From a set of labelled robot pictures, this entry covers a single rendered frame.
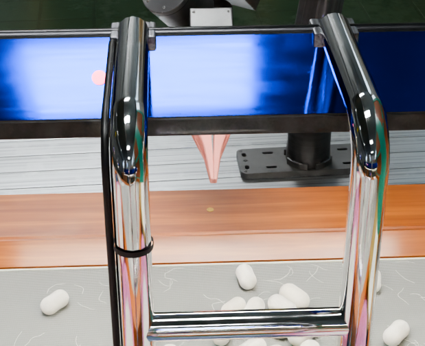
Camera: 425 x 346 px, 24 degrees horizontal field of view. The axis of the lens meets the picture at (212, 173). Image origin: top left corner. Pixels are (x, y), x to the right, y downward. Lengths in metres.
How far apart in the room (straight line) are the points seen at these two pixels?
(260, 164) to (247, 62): 0.69
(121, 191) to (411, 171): 0.88
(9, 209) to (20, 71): 0.46
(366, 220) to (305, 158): 0.77
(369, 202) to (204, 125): 0.16
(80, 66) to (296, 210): 0.49
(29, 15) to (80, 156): 2.34
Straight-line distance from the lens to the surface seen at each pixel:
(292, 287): 1.05
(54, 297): 1.06
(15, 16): 3.79
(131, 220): 0.63
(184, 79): 0.74
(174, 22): 1.06
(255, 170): 1.41
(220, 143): 1.05
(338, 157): 1.45
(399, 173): 1.45
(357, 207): 0.64
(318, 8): 1.33
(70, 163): 1.46
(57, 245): 1.13
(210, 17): 1.01
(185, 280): 1.10
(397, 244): 1.15
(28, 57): 0.75
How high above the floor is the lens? 1.40
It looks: 31 degrees down
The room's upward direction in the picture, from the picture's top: straight up
